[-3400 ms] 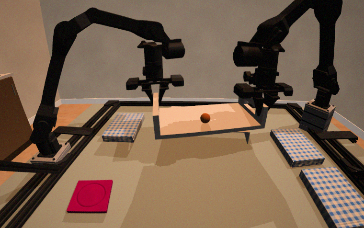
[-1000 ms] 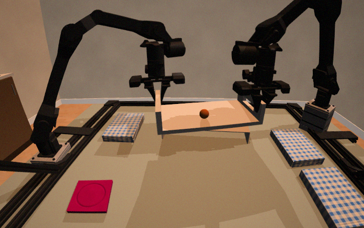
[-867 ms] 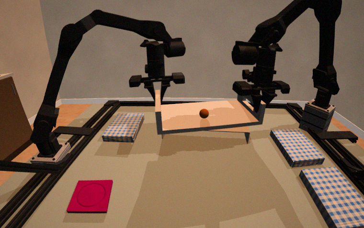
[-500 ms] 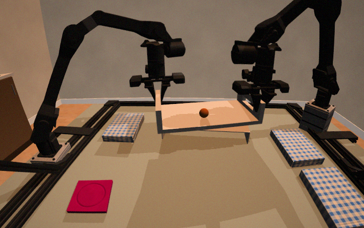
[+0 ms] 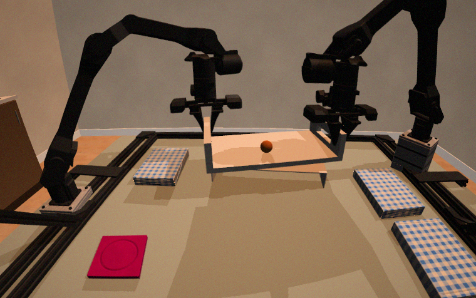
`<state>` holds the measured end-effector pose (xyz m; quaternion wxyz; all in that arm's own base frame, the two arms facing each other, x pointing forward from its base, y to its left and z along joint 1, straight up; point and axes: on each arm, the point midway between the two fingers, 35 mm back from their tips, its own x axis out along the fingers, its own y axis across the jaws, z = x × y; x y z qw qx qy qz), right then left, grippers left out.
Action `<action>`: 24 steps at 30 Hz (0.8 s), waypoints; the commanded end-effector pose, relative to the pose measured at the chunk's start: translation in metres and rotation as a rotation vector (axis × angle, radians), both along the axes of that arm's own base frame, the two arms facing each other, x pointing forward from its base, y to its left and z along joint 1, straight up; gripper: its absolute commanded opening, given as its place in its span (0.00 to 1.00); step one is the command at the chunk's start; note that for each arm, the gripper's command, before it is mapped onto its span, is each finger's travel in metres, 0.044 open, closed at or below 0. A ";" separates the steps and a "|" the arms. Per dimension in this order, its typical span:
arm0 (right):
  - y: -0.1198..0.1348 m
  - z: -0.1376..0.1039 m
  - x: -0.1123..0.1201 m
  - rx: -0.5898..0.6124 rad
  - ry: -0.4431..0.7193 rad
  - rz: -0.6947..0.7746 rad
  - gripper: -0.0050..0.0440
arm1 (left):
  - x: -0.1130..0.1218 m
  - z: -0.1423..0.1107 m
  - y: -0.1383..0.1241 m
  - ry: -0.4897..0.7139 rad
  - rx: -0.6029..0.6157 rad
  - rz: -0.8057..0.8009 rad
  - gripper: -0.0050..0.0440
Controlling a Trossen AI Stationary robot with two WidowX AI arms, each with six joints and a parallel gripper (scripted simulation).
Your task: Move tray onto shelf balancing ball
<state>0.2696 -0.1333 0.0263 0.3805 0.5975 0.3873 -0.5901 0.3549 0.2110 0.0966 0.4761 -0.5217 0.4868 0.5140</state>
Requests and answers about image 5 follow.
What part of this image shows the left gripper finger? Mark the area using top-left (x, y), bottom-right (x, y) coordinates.
top-left (210, 107), bottom-right (224, 133)
top-left (189, 107), bottom-right (204, 133)

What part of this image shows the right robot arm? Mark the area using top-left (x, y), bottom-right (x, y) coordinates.
top-left (302, 0), bottom-right (447, 143)

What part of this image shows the orange ball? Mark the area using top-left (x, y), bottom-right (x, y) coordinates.
top-left (261, 140), bottom-right (272, 153)

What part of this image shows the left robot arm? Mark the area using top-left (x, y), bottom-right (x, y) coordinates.
top-left (39, 14), bottom-right (242, 206)

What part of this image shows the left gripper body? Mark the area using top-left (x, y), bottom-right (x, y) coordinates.
top-left (170, 77), bottom-right (242, 113)

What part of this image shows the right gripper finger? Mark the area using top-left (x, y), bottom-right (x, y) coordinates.
top-left (341, 116), bottom-right (361, 139)
top-left (327, 120), bottom-right (342, 146)

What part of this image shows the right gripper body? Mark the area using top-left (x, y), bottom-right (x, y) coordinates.
top-left (303, 83), bottom-right (378, 123)

